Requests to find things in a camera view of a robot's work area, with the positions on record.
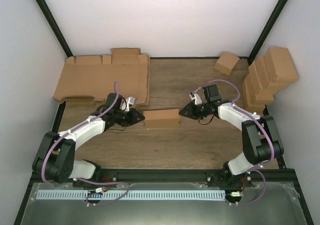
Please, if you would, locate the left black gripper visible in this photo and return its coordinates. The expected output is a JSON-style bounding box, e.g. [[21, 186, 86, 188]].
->
[[114, 108, 145, 127]]

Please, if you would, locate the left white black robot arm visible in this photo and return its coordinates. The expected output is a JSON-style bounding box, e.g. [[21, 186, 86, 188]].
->
[[32, 93, 145, 187]]

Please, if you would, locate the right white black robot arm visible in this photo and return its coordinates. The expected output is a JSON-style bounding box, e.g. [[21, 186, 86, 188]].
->
[[179, 84, 284, 187]]

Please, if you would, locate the lowest stacked folded cardboard box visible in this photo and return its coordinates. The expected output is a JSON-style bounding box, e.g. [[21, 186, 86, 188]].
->
[[242, 75, 265, 113]]

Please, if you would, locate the small folded cardboard box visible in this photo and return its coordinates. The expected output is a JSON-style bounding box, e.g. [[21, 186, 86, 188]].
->
[[213, 51, 240, 76]]

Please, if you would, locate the stack of flat cardboard sheets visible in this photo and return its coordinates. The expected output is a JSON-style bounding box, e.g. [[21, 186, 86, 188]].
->
[[53, 48, 150, 106]]

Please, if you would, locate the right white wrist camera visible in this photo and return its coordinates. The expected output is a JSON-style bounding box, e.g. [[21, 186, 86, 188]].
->
[[189, 91, 203, 105]]

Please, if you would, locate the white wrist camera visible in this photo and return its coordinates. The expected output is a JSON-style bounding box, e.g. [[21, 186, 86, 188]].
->
[[189, 91, 203, 105], [121, 96, 136, 112]]

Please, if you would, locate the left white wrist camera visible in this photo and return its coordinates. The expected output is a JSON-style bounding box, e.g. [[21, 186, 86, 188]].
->
[[121, 96, 136, 112]]

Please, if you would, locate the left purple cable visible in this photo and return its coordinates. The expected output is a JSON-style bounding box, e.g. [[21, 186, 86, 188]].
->
[[41, 81, 131, 208]]

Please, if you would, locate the purple cable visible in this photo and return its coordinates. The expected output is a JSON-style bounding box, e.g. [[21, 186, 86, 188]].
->
[[41, 81, 131, 208], [193, 79, 276, 207]]

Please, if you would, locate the black aluminium frame rail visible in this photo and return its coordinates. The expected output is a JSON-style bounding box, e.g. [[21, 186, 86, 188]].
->
[[32, 168, 296, 186]]

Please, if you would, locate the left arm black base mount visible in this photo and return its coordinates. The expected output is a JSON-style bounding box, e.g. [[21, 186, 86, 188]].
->
[[72, 168, 118, 188]]

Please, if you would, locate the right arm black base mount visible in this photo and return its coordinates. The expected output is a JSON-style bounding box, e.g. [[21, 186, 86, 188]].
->
[[206, 162, 248, 190]]

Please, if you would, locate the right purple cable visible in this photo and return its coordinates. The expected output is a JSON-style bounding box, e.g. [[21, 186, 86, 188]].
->
[[193, 79, 276, 207]]

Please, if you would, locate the right black frame post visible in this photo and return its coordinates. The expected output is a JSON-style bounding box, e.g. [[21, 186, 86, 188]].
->
[[247, 0, 289, 65]]

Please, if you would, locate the black frame post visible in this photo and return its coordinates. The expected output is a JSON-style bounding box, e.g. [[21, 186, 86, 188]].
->
[[35, 0, 74, 58], [247, 0, 289, 65]]

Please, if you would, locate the light blue slotted cable duct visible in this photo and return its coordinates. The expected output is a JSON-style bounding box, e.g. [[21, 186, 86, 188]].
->
[[36, 189, 226, 201]]

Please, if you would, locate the left black frame post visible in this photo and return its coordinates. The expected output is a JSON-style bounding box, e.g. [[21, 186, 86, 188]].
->
[[35, 0, 74, 58]]

